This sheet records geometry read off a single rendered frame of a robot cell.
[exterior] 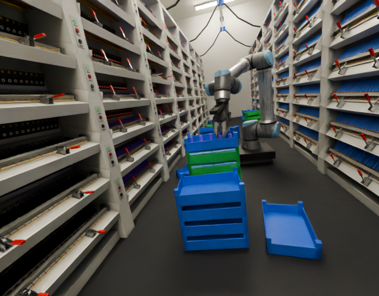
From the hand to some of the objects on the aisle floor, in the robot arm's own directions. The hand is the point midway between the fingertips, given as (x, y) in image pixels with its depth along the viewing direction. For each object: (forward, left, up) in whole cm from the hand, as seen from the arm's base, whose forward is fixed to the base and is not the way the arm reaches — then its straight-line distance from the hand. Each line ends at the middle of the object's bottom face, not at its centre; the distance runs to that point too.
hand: (220, 135), depth 103 cm
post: (+56, -188, -52) cm, 203 cm away
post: (+66, +22, -47) cm, 84 cm away
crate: (-28, +23, -46) cm, 58 cm away
